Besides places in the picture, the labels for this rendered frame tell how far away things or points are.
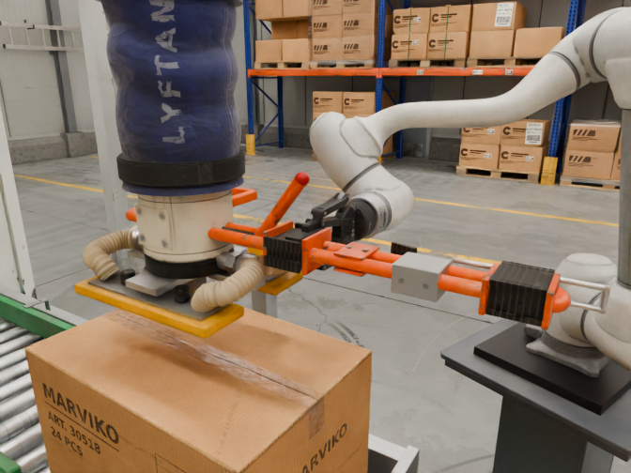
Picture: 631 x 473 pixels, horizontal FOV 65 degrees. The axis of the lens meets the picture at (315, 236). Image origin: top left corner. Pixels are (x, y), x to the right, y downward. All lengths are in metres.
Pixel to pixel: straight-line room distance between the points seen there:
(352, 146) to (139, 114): 0.44
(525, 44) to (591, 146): 1.67
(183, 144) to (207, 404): 0.44
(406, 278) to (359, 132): 0.44
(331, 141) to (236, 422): 0.58
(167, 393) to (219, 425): 0.14
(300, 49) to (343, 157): 8.24
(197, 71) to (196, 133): 0.10
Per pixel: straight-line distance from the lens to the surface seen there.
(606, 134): 7.74
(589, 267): 1.38
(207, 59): 0.85
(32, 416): 1.74
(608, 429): 1.32
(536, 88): 1.17
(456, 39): 8.14
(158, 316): 0.88
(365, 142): 1.07
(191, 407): 0.91
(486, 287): 0.67
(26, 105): 10.44
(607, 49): 1.13
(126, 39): 0.87
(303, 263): 0.77
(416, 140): 9.66
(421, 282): 0.71
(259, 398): 0.91
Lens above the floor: 1.48
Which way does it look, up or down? 18 degrees down
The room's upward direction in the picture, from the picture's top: straight up
